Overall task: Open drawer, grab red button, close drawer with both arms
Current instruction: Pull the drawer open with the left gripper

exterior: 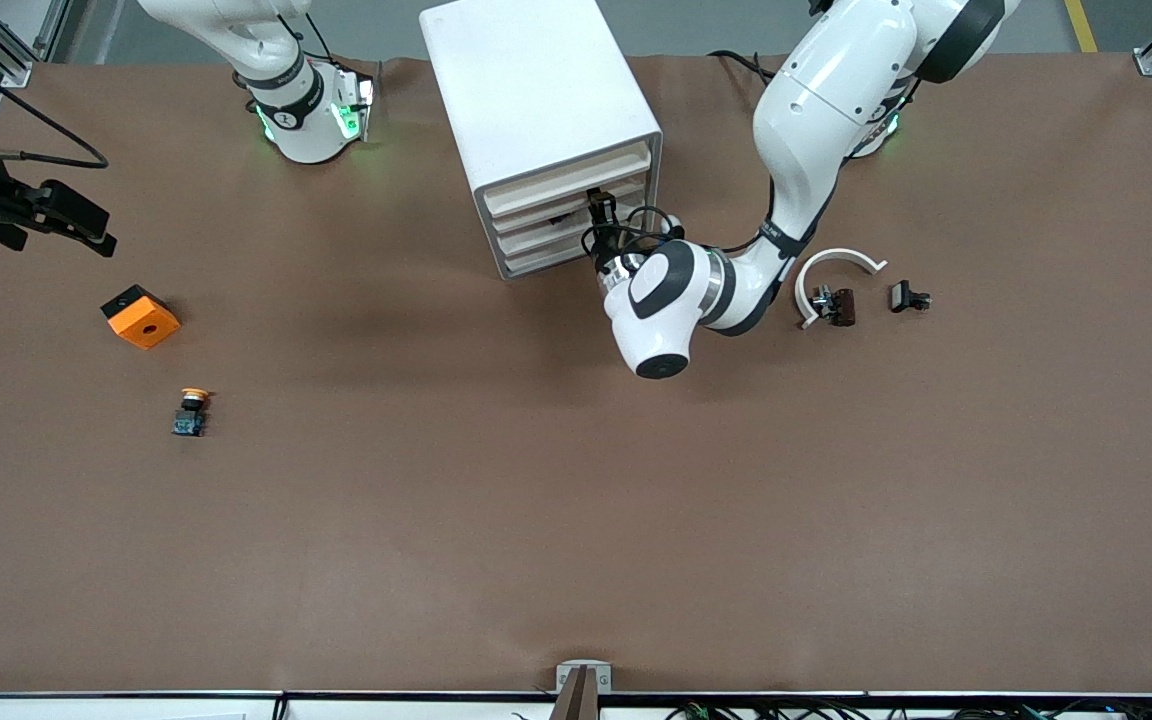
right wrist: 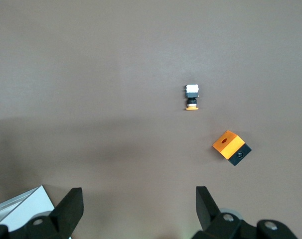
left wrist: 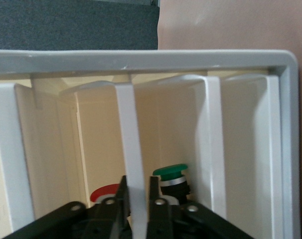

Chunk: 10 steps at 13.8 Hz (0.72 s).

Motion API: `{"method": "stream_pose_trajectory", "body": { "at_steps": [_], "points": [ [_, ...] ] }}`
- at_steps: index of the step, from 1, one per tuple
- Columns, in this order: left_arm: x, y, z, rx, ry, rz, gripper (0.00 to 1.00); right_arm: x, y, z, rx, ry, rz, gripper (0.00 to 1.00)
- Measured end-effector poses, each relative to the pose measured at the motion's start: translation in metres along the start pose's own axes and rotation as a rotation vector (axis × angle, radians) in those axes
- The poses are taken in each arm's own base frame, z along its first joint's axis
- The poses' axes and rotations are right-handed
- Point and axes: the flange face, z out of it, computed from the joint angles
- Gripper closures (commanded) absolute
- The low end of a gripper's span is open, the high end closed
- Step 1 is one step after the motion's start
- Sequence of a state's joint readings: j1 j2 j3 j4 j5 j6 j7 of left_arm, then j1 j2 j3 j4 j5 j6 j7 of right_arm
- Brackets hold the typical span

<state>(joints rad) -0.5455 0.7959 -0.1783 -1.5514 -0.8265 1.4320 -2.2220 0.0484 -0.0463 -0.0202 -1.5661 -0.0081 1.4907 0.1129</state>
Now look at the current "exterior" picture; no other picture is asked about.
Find yellow cap push button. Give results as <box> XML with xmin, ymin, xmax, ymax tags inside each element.
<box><xmin>172</xmin><ymin>387</ymin><xmax>215</xmax><ymax>438</ymax></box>

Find white half-ring pipe clamp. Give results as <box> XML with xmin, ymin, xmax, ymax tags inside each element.
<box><xmin>794</xmin><ymin>248</ymin><xmax>888</xmax><ymax>330</ymax></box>

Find white plastic drawer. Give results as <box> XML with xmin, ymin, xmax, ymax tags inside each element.
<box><xmin>481</xmin><ymin>140</ymin><xmax>655</xmax><ymax>216</ymax></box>
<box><xmin>494</xmin><ymin>215</ymin><xmax>659</xmax><ymax>263</ymax></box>
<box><xmin>488</xmin><ymin>185</ymin><xmax>659</xmax><ymax>243</ymax></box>
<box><xmin>501</xmin><ymin>240</ymin><xmax>609</xmax><ymax>281</ymax></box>

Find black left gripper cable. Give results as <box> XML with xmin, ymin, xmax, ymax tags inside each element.
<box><xmin>581</xmin><ymin>203</ymin><xmax>679</xmax><ymax>263</ymax></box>

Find white drawer cabinet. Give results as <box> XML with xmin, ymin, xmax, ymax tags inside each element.
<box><xmin>420</xmin><ymin>0</ymin><xmax>664</xmax><ymax>281</ymax></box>

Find brown table cover sheet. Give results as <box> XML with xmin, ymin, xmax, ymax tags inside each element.
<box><xmin>0</xmin><ymin>52</ymin><xmax>1152</xmax><ymax>696</ymax></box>

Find orange block with hole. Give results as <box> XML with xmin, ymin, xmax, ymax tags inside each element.
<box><xmin>101</xmin><ymin>285</ymin><xmax>181</xmax><ymax>350</ymax></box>

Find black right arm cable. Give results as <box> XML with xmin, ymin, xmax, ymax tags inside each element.
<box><xmin>0</xmin><ymin>35</ymin><xmax>110</xmax><ymax>170</ymax></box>

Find black left arm base cable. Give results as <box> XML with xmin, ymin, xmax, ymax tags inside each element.
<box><xmin>708</xmin><ymin>48</ymin><xmax>789</xmax><ymax>101</ymax></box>

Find grey metal mount bracket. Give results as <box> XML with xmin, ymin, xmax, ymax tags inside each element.
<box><xmin>551</xmin><ymin>660</ymin><xmax>614</xmax><ymax>720</ymax></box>

